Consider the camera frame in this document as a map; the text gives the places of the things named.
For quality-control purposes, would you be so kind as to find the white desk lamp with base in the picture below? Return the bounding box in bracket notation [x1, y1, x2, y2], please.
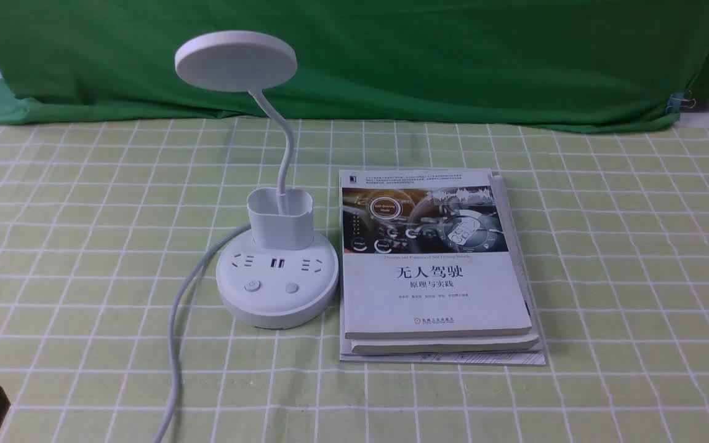
[170, 30, 338, 330]

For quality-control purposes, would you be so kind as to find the white top book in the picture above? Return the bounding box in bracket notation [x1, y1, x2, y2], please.
[338, 169, 533, 340]

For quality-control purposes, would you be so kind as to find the bottom paper booklet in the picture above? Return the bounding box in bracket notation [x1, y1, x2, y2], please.
[338, 175, 547, 367]

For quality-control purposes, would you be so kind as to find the green backdrop cloth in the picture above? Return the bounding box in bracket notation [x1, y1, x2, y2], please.
[0, 1, 709, 134]

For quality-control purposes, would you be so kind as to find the green checkered tablecloth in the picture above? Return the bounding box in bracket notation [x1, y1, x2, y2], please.
[0, 118, 709, 442]

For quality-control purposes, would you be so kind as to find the blue binder clip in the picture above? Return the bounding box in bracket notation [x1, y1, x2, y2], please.
[665, 90, 697, 113]

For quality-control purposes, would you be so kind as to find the white lamp power cord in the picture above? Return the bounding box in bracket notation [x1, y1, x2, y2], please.
[153, 223, 252, 443]

